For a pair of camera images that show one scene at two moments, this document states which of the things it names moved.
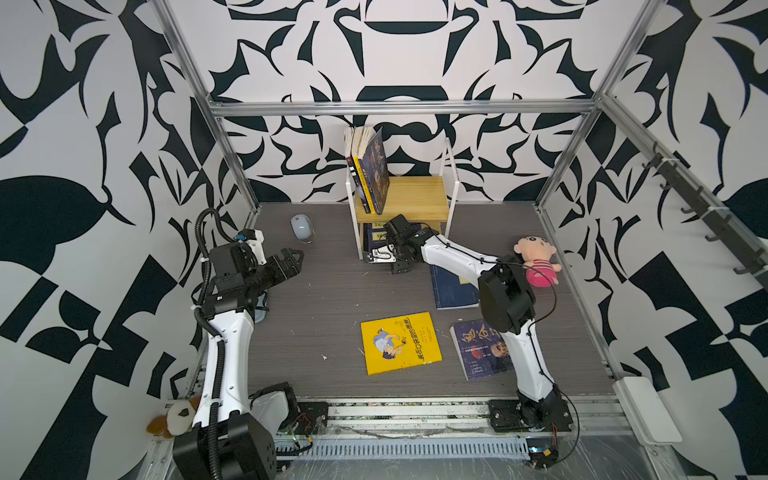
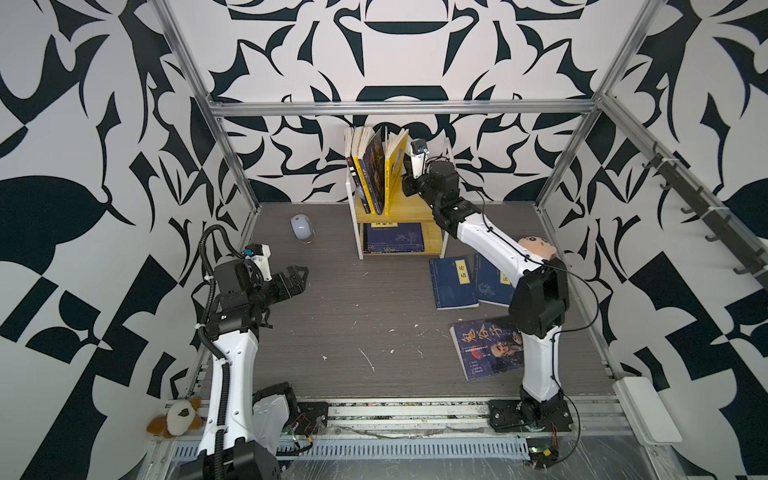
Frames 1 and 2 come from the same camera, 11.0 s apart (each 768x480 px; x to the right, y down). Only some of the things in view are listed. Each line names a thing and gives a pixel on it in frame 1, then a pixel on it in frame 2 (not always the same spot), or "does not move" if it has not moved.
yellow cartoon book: x=400 y=342 to x=394 y=149
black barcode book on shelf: x=351 y=164 does not move
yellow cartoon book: x=357 y=138 does not move
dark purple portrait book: x=376 y=167 does not move
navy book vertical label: x=449 y=294 does not move
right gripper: x=399 y=267 to x=410 y=188
